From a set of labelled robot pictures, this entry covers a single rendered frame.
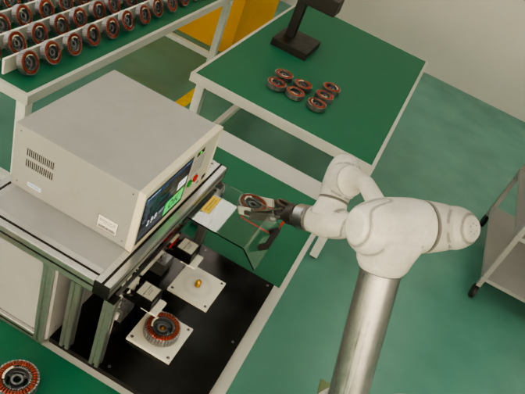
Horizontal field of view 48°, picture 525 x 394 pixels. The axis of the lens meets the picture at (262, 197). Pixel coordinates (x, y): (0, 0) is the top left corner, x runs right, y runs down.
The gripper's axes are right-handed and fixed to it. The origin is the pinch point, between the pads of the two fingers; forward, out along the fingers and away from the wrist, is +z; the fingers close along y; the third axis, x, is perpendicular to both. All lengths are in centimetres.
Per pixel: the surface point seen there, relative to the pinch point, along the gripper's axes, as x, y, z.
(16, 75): 47, -19, 118
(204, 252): -13.4, -18.3, 9.0
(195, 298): -19.7, -36.6, -4.3
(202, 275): -16.7, -27.6, 1.0
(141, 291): -6, -59, -8
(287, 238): -20.4, 19.7, 0.8
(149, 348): -23, -61, -10
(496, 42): 8, 477, 78
